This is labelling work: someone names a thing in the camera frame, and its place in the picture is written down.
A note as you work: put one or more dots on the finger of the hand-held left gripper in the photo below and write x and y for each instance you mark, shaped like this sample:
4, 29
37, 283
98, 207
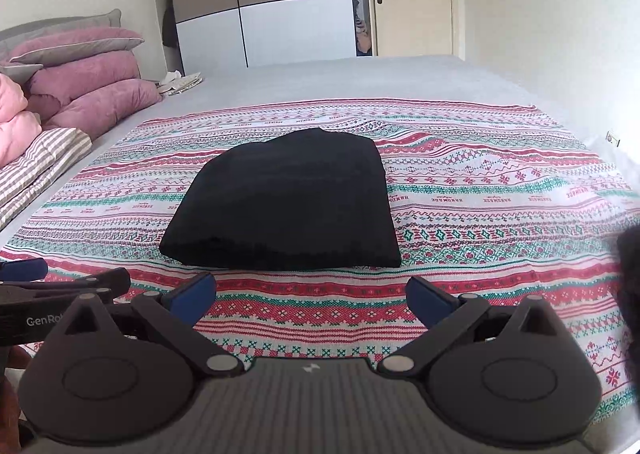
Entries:
22, 270
60, 286

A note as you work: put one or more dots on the mauve pillow with grey trim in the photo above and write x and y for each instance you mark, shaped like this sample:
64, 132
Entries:
75, 47

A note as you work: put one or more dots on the dark hanging garment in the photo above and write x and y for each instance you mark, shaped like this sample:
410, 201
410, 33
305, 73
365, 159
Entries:
169, 27

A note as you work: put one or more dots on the folded beige cloth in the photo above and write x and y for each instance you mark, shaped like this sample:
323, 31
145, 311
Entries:
187, 83

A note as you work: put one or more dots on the dark cloth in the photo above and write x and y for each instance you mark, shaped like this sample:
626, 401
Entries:
631, 304

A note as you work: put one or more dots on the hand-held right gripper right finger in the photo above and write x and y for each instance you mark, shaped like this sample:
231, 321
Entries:
430, 301

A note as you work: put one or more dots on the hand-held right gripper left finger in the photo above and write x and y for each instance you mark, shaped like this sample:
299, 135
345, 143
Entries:
192, 296

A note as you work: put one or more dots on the light pink blanket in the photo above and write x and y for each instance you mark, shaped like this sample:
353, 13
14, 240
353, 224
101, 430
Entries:
15, 134

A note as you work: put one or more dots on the black pants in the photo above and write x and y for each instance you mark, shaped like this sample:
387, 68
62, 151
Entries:
290, 204

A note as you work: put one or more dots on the red green printed blanket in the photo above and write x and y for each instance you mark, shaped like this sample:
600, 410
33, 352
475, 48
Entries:
475, 214

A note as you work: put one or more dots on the small grey pillow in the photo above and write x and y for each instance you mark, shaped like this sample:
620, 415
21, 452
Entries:
17, 72

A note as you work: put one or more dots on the white crumpled cloth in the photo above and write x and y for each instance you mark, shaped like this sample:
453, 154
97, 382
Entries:
173, 76

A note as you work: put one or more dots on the pile of clothes on shelf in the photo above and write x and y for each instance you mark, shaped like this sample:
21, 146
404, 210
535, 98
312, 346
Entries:
362, 32

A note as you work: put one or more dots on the striped quilt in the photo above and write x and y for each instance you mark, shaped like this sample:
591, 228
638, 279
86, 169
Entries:
40, 164

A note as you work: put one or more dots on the grey quilted pillow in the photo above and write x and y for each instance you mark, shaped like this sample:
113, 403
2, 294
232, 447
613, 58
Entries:
60, 27

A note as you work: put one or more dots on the white and taupe wardrobe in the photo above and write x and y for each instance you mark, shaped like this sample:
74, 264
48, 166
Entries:
260, 9

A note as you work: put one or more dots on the large mauve pillow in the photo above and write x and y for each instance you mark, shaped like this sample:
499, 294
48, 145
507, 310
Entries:
105, 107

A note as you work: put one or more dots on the bed with grey sheet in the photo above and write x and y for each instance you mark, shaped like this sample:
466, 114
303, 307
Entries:
350, 79

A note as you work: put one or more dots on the white wall socket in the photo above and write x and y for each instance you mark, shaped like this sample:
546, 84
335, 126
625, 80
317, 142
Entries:
612, 138

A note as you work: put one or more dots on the mauve folded duvet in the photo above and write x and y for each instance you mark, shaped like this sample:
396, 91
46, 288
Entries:
85, 77

